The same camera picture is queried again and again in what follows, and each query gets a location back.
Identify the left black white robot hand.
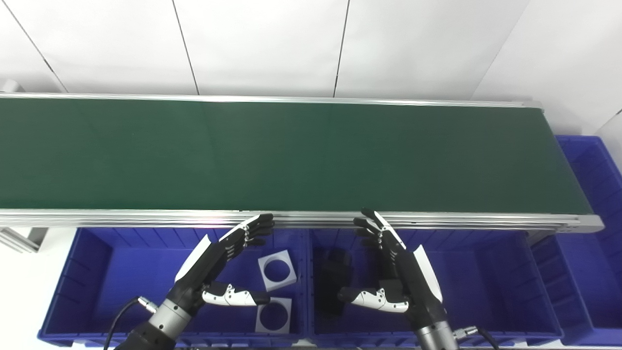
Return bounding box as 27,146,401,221
167,213,276,316

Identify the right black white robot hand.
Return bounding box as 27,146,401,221
338,208,447,332

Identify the white square part round hole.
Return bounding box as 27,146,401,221
256,297,293,335
258,250,297,292

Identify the blue plastic bin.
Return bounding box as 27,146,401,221
38,227,311,348
309,228,564,348
531,135,622,347

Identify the green conveyor belt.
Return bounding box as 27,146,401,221
0,97,594,214
0,92,605,235

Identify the black block part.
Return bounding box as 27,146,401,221
316,248,354,317

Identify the aluminium conveyor support leg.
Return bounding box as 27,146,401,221
0,227,49,254

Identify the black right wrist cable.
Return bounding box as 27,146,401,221
452,326,502,350

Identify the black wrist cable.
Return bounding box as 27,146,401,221
452,326,502,350
104,297,159,350

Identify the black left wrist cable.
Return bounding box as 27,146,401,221
104,297,159,350

